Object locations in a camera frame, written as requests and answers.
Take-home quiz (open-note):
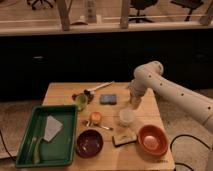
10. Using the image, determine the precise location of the office chair centre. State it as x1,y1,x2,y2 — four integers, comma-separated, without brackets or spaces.
129,0,158,23

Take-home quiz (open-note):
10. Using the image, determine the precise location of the blue sponge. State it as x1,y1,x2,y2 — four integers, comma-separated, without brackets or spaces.
100,94,117,105

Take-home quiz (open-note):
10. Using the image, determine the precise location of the green plastic tray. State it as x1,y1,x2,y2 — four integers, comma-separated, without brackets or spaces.
15,105,77,168

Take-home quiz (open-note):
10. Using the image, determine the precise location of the green-handled utensil in tray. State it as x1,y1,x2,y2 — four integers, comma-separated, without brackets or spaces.
31,137,43,164

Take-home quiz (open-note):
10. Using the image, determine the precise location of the metal spoon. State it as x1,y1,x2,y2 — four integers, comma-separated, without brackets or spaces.
82,120,114,131

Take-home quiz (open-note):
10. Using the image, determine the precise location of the dark scrub sponge block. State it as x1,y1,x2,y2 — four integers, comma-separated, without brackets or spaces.
112,132,137,147

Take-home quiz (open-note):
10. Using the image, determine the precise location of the black cable on floor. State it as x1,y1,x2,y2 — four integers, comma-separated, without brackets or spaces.
169,134,213,171

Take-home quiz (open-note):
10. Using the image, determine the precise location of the white plastic cup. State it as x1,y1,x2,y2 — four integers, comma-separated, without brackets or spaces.
119,108,135,127

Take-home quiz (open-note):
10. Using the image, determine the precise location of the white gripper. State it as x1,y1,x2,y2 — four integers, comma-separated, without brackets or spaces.
129,79,147,110

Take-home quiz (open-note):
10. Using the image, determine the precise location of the office chair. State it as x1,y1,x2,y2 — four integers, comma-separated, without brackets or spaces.
26,0,53,10
171,0,203,21
129,0,158,23

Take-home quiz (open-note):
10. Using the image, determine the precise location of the orange bowl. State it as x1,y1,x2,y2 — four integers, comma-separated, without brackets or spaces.
138,125,168,157

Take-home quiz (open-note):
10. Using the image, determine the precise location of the small orange toy fruit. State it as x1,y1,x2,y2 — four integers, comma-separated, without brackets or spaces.
90,112,102,124

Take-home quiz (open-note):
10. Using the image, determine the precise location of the green cup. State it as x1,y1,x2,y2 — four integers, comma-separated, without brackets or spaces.
75,94,88,111

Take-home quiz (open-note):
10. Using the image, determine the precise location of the office chair left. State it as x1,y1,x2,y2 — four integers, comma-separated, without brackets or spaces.
26,0,53,10

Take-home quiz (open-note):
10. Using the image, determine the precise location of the grey cloth in tray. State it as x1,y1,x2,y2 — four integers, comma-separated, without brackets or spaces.
44,116,63,142

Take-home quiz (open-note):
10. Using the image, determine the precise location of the purple bowl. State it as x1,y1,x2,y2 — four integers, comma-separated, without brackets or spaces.
76,129,103,158

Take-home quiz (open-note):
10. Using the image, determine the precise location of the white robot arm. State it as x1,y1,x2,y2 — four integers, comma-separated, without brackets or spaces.
129,61,213,134

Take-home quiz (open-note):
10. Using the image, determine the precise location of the office chair right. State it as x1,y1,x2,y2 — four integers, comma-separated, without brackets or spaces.
171,0,203,21

